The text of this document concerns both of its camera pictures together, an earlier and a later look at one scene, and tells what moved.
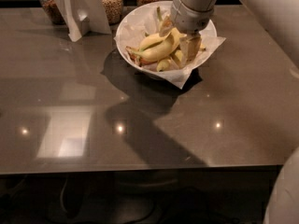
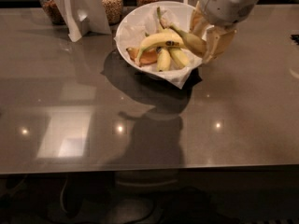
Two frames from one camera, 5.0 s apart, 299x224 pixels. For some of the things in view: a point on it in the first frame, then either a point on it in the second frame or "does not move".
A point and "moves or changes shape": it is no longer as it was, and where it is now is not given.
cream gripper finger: (165, 26) → (199, 21)
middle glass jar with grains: (112, 1) does not move
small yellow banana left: (163, 64) does not move
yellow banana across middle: (152, 40) does not move
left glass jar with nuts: (49, 7) does not move
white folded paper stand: (81, 8) does not move
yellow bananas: (159, 50) moves or changes shape
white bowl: (148, 37) does not move
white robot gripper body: (191, 20) → (226, 7)
